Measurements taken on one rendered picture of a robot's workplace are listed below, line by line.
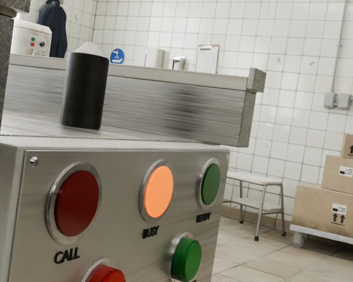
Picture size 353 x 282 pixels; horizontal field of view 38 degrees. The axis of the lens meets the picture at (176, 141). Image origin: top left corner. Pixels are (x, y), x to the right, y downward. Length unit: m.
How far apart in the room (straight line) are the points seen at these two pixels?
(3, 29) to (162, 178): 0.15
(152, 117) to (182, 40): 4.61
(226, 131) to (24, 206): 0.25
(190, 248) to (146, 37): 5.00
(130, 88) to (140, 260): 0.21
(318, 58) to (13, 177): 4.28
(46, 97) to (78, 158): 0.30
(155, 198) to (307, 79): 4.17
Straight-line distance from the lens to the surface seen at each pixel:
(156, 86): 0.47
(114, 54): 5.53
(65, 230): 0.25
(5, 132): 0.26
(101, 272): 0.28
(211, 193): 0.39
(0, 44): 0.20
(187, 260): 0.36
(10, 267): 0.23
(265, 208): 4.11
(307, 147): 4.41
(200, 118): 0.45
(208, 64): 4.86
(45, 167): 0.23
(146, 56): 5.14
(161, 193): 0.32
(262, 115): 4.57
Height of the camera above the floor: 0.86
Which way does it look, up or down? 3 degrees down
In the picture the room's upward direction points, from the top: 8 degrees clockwise
